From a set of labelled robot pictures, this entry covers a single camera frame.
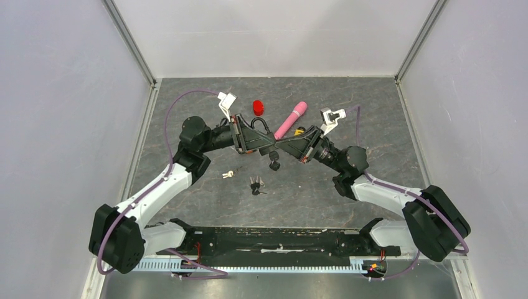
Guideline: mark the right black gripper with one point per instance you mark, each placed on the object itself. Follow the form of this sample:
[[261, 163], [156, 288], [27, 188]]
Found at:
[[304, 146]]

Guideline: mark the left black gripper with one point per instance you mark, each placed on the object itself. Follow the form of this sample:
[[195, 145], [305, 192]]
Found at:
[[245, 137]]

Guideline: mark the black Kaijing padlock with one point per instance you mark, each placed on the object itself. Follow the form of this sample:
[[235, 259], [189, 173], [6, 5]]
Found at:
[[264, 140]]

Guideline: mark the black-head key set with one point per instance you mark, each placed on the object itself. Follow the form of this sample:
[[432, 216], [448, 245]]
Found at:
[[274, 157]]

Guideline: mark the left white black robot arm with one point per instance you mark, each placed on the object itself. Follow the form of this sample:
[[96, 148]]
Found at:
[[121, 236]]

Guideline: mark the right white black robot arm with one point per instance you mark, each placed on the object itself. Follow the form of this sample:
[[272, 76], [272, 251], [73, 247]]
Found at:
[[430, 223]]

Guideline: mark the small silver key bunch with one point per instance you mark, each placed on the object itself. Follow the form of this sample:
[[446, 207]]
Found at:
[[228, 174]]

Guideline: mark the black-head key bunch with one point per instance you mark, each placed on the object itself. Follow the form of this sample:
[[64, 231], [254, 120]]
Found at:
[[256, 184]]

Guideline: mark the yellow black padlock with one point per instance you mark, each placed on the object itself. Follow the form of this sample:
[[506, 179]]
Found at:
[[299, 130]]

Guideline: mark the red plastic cap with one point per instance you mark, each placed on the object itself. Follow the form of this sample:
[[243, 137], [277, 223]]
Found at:
[[258, 107]]

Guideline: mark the pink cylindrical wand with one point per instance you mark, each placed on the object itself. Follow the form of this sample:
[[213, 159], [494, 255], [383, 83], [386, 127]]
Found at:
[[298, 111]]

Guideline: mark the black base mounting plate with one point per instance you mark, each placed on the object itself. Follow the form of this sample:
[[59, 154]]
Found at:
[[215, 241]]

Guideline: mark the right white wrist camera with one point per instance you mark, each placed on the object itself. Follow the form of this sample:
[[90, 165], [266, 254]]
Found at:
[[330, 119]]

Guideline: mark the white slotted cable duct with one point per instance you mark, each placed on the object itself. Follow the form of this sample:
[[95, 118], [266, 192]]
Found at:
[[176, 265]]

